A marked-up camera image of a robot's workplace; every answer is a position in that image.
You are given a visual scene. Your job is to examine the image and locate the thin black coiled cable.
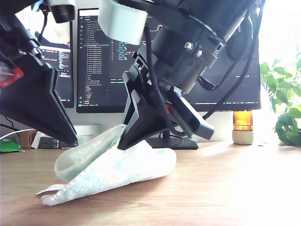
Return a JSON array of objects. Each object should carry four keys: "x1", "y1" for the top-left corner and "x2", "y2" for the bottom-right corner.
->
[{"x1": 158, "y1": 131, "x2": 184, "y2": 145}]

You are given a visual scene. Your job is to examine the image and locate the white cable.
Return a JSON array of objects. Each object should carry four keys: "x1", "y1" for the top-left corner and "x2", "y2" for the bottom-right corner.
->
[{"x1": 0, "y1": 128, "x2": 36, "y2": 140}]

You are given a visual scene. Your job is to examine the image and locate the white box green label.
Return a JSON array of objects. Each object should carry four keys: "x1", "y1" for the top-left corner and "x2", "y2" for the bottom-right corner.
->
[{"x1": 60, "y1": 140, "x2": 79, "y2": 150}]

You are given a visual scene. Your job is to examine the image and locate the small dark box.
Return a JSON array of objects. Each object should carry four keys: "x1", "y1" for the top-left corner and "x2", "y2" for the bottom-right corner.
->
[{"x1": 39, "y1": 137, "x2": 59, "y2": 149}]

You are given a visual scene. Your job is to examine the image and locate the smaller black computer monitor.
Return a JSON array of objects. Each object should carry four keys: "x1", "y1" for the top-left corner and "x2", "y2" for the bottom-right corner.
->
[{"x1": 14, "y1": 4, "x2": 75, "y2": 109}]

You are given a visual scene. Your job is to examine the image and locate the potted green leafy plant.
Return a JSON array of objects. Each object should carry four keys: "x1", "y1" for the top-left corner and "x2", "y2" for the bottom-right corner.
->
[{"x1": 258, "y1": 50, "x2": 301, "y2": 145}]

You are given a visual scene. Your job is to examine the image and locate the long white cardboard box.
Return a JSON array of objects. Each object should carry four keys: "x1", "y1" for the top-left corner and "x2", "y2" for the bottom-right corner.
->
[{"x1": 74, "y1": 124, "x2": 102, "y2": 137}]

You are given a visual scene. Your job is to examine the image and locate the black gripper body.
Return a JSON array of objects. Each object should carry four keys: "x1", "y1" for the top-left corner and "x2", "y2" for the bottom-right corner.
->
[{"x1": 131, "y1": 16, "x2": 224, "y2": 141}]

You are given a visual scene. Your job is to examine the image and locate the pale green pink tea towel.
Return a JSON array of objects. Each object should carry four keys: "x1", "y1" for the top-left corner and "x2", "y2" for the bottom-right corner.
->
[{"x1": 35, "y1": 124, "x2": 177, "y2": 207}]

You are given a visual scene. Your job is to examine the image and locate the green packet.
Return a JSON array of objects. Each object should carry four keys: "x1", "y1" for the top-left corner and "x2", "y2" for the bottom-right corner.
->
[{"x1": 0, "y1": 137, "x2": 25, "y2": 153}]

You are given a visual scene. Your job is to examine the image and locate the small white box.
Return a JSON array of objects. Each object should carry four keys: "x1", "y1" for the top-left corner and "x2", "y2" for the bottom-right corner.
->
[{"x1": 31, "y1": 130, "x2": 49, "y2": 149}]

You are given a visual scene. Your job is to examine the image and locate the amber glass bottle pale base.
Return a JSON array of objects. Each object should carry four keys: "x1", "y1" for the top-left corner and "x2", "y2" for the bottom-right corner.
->
[{"x1": 232, "y1": 110, "x2": 255, "y2": 145}]

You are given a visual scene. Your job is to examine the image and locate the large black computer monitor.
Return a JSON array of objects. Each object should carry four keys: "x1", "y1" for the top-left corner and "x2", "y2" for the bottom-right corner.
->
[{"x1": 76, "y1": 8, "x2": 261, "y2": 150}]

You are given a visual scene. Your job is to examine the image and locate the black hanging cable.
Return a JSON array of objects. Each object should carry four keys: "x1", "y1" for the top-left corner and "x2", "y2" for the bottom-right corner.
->
[{"x1": 0, "y1": 114, "x2": 18, "y2": 131}]

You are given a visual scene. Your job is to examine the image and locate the brown cardboard box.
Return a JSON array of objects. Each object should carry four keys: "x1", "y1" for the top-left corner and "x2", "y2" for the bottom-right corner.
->
[{"x1": 18, "y1": 129, "x2": 40, "y2": 149}]

